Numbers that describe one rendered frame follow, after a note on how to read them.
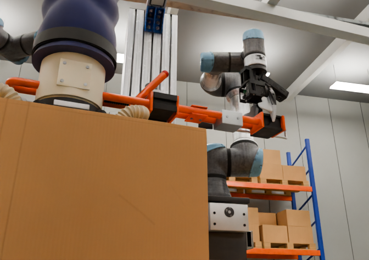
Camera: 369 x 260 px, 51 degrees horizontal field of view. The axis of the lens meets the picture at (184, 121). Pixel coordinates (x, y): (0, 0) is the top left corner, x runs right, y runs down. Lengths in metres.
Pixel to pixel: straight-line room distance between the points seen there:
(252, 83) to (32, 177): 0.76
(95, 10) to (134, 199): 0.54
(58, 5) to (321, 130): 11.19
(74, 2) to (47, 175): 0.50
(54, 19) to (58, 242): 0.58
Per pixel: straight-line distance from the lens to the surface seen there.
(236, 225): 1.35
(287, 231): 9.17
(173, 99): 1.09
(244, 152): 1.56
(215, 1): 3.64
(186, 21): 8.82
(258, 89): 1.27
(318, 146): 11.76
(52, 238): 0.77
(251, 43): 1.36
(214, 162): 1.53
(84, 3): 1.11
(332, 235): 11.20
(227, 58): 1.43
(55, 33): 1.05
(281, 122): 1.25
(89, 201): 0.79
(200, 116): 1.13
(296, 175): 9.56
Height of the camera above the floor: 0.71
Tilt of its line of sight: 24 degrees up
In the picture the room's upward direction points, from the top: straight up
